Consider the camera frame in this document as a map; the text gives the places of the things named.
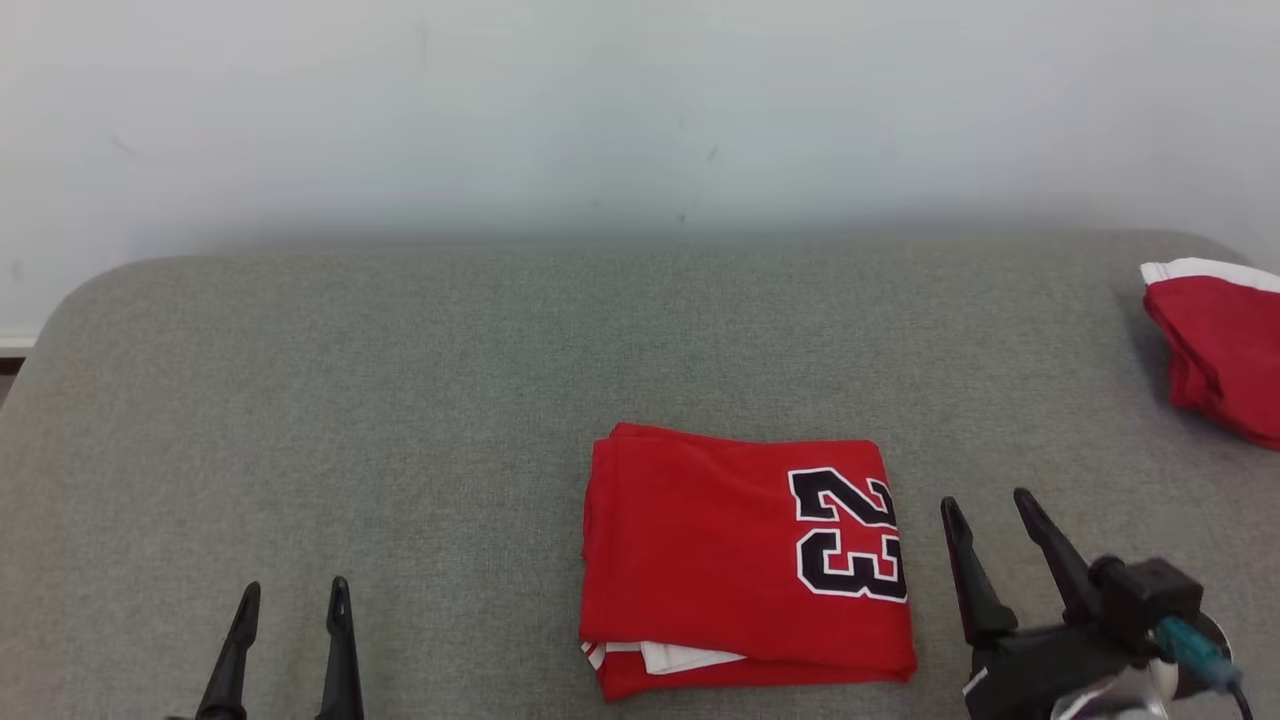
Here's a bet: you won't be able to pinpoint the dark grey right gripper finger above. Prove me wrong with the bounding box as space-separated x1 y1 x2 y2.
940 497 1019 647
1013 487 1101 626

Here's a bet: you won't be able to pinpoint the red jersey with white sleeves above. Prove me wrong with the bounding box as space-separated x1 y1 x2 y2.
578 422 919 703

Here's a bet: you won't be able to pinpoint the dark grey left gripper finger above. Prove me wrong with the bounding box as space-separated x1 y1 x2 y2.
195 582 263 720
316 576 365 720

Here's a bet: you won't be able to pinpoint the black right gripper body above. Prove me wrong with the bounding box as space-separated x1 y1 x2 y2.
962 620 1156 720

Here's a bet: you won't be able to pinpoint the red shorts with white stripe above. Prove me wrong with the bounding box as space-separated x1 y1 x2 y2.
1140 257 1280 451

